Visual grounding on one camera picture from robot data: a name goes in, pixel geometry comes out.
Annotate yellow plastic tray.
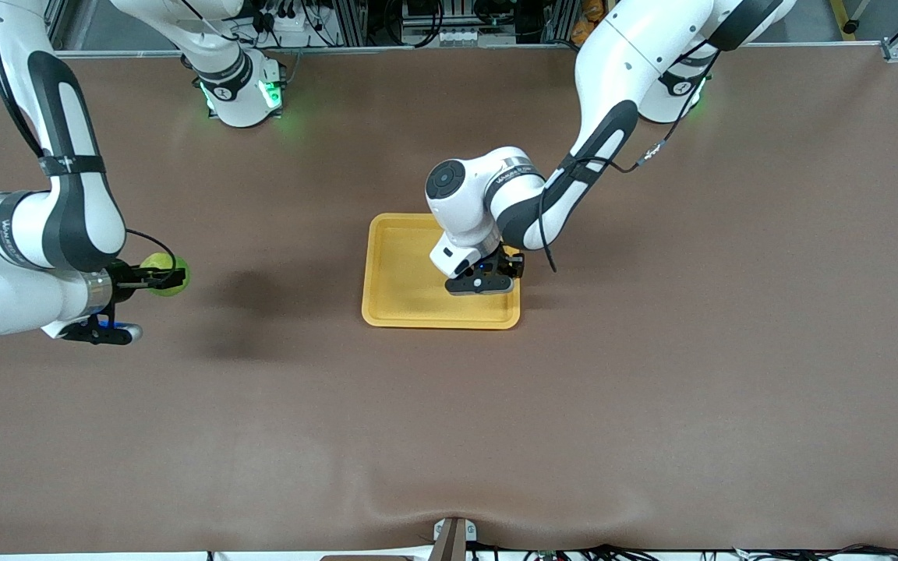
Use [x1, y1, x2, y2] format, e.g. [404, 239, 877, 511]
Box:
[362, 213, 521, 330]

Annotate bag of orange buns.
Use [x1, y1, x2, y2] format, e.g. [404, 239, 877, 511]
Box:
[571, 0, 606, 46]

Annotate white power strip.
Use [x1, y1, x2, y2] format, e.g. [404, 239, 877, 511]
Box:
[258, 0, 308, 49]

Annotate brown table cover mat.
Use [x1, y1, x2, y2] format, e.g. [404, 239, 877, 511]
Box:
[0, 43, 898, 556]

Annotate aluminium frame post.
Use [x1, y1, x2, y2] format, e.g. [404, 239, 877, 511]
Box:
[338, 0, 368, 48]
[546, 0, 575, 44]

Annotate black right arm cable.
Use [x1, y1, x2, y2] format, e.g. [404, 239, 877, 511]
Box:
[0, 0, 179, 273]

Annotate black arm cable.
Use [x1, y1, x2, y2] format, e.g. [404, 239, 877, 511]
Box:
[537, 47, 723, 273]
[0, 0, 179, 273]

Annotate grey terminal block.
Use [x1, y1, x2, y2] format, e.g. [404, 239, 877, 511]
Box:
[437, 27, 500, 48]

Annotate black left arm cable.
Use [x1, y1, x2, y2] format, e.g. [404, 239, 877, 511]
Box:
[537, 47, 723, 273]

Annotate aluminium edge rail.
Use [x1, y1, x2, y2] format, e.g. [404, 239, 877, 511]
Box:
[51, 44, 898, 60]

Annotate black cable bundle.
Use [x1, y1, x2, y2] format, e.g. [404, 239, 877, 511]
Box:
[472, 544, 898, 561]

